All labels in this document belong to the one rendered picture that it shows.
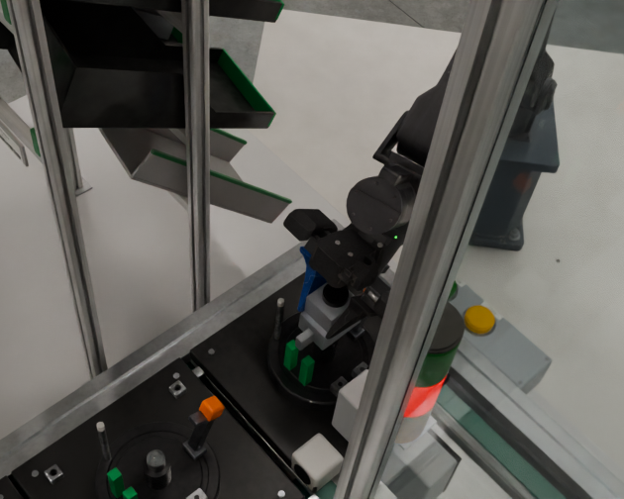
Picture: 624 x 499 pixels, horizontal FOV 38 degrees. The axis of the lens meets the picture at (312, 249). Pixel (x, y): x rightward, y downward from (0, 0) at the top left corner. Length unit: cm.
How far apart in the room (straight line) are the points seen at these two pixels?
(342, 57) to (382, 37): 10
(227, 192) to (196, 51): 29
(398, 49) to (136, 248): 66
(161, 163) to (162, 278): 34
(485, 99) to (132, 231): 102
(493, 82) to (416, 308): 20
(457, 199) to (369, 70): 120
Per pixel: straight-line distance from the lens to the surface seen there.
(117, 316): 133
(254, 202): 121
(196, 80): 94
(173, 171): 108
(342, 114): 161
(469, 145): 48
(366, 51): 174
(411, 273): 58
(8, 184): 151
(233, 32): 310
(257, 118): 108
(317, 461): 108
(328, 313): 103
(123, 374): 117
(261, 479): 109
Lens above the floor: 197
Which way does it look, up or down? 53 degrees down
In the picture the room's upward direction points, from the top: 8 degrees clockwise
